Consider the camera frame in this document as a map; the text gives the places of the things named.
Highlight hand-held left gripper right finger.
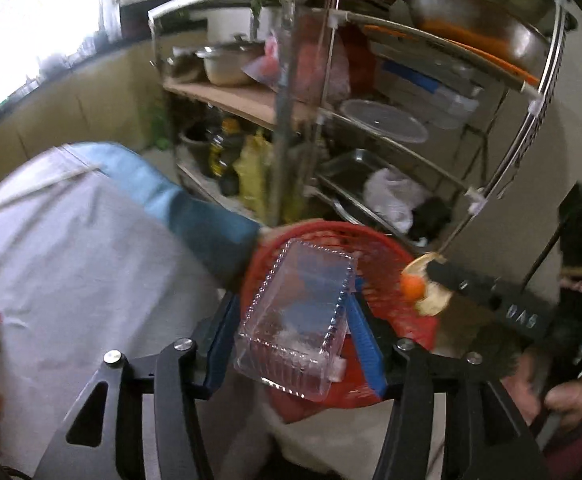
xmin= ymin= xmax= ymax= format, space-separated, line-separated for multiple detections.
xmin=346 ymin=295 xmax=552 ymax=480

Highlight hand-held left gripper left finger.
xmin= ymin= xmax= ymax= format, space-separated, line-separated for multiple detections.
xmin=34 ymin=291 xmax=243 ymax=480

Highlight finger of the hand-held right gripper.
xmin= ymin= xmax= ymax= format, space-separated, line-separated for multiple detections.
xmin=427 ymin=258 xmax=557 ymax=346

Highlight red plastic basket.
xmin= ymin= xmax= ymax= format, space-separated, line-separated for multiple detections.
xmin=240 ymin=220 xmax=442 ymax=424

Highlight clear plastic container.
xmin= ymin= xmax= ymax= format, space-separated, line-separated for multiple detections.
xmin=233 ymin=239 xmax=360 ymax=404

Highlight person's right hand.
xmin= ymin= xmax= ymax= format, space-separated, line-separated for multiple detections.
xmin=503 ymin=354 xmax=582 ymax=429

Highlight black cloth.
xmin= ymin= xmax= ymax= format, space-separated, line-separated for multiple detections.
xmin=410 ymin=196 xmax=454 ymax=241

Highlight white plastic bag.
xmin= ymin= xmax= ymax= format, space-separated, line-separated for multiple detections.
xmin=363 ymin=167 xmax=429 ymax=234

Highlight blue table cover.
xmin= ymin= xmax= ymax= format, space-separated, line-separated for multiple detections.
xmin=66 ymin=141 xmax=265 ymax=291

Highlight grey tablecloth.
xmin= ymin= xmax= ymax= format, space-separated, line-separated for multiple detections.
xmin=0 ymin=147 xmax=272 ymax=476

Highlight metal tray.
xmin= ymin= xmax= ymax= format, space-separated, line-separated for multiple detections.
xmin=316 ymin=149 xmax=466 ymax=249

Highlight yellow plastic bag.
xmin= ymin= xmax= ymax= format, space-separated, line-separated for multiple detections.
xmin=233 ymin=130 xmax=292 ymax=226

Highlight cooking oil bottle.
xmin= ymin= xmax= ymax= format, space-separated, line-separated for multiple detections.
xmin=206 ymin=117 xmax=245 ymax=196

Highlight round clear plastic lid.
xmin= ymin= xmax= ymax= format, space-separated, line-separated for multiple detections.
xmin=340 ymin=99 xmax=430 ymax=145

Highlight dark bucket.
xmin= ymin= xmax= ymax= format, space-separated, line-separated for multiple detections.
xmin=178 ymin=122 xmax=222 ymax=176

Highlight clear plastic storage boxes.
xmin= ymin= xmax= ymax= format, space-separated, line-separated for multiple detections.
xmin=376 ymin=60 xmax=482 ymax=131

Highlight green plastic bottle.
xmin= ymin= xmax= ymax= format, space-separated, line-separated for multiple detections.
xmin=146 ymin=100 xmax=172 ymax=149

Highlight large metal basin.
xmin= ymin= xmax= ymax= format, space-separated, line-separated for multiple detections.
xmin=398 ymin=0 xmax=556 ymax=79

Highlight wooden shelf board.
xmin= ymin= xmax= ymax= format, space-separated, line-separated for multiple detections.
xmin=163 ymin=80 xmax=317 ymax=131

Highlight metal storage rack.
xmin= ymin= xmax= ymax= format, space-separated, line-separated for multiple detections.
xmin=148 ymin=0 xmax=580 ymax=261

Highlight red and pink plastic bags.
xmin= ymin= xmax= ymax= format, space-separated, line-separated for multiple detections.
xmin=243 ymin=10 xmax=377 ymax=106

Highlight dark metal pot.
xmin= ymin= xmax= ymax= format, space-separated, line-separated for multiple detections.
xmin=163 ymin=55 xmax=204 ymax=84

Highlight steel pot with lid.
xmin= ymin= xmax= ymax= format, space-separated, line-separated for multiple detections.
xmin=195 ymin=35 xmax=267 ymax=87

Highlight yellow base cabinets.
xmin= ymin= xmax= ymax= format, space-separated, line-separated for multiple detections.
xmin=0 ymin=35 xmax=172 ymax=201

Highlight white pot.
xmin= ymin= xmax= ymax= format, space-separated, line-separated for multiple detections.
xmin=206 ymin=5 xmax=284 ymax=44

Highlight dark microwave oven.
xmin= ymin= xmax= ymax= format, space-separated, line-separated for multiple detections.
xmin=118 ymin=0 xmax=192 ymax=41

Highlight window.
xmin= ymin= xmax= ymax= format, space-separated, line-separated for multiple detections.
xmin=0 ymin=0 xmax=105 ymax=126

